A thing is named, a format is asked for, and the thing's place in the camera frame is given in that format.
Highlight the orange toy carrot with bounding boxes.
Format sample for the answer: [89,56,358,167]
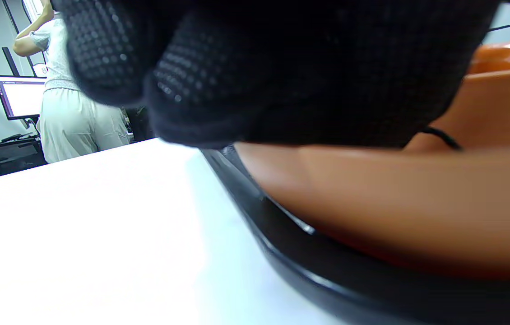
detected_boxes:
[235,142,510,280]
[466,36,510,75]
[404,68,510,152]

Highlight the black rubber band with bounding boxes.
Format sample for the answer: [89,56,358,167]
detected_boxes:
[420,126,463,152]

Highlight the black monitor cart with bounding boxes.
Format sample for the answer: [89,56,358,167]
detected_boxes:
[0,45,48,176]

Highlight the black plastic tray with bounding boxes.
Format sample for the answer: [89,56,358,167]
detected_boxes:
[201,144,510,325]

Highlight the computer monitor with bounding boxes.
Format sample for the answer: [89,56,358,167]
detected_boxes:
[0,74,48,121]

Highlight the person's left hand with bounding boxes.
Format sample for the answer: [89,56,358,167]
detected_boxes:
[52,0,510,149]

